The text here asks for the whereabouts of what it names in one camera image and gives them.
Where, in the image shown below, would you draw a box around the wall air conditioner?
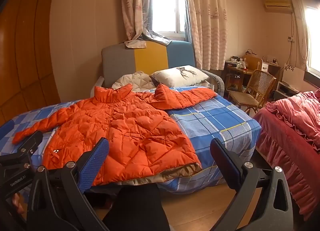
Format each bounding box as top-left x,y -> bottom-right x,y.
264,0 -> 293,13

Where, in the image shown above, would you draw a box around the white board with flower print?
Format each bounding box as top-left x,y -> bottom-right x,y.
282,63 -> 306,87

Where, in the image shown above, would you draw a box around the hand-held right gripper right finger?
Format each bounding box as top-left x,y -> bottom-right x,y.
210,138 -> 294,231

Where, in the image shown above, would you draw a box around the person's dark trouser legs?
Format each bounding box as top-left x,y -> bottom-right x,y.
102,183 -> 173,231

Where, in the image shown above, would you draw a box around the beige quilted blanket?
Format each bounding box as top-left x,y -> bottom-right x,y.
112,71 -> 156,91

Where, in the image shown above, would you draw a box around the cluttered wooden desk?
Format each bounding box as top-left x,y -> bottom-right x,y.
224,54 -> 263,94

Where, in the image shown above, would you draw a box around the low media stand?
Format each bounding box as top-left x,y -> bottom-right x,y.
274,81 -> 300,101

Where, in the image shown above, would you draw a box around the side window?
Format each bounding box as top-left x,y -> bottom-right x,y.
304,6 -> 320,78

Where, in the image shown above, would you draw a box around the pink ruffled bedspread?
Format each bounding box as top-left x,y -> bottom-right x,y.
253,90 -> 320,221

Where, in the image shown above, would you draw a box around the grey woven basket rim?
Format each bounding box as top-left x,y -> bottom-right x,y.
201,69 -> 225,96

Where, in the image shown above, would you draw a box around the long patterned beige curtain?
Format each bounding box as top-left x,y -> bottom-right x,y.
182,0 -> 228,71

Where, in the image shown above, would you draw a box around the bed with blue plaid sheet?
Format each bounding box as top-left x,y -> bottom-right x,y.
0,86 -> 262,195

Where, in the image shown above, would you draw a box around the side window curtain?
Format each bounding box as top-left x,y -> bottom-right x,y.
287,0 -> 310,71

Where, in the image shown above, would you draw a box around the grey yellow blue headboard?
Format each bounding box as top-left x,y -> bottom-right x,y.
101,40 -> 195,88

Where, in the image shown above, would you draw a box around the orange wooden wardrobe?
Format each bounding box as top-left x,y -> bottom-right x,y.
0,0 -> 62,126

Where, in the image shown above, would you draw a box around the white pillow with deer print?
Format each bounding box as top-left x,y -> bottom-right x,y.
150,65 -> 210,87

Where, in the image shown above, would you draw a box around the small white cabinet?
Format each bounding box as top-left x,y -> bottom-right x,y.
261,60 -> 281,84

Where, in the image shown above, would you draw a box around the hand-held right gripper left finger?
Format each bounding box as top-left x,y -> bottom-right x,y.
26,137 -> 110,231

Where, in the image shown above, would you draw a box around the bright window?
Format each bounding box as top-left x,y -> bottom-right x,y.
150,0 -> 187,39

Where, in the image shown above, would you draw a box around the orange puffer jacket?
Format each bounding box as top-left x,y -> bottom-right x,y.
12,83 -> 218,186

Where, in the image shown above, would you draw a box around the wooden rattan chair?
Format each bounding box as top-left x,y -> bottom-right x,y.
227,69 -> 277,114

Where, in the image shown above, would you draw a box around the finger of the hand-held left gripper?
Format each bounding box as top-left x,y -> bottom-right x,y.
0,120 -> 14,134
0,130 -> 43,170

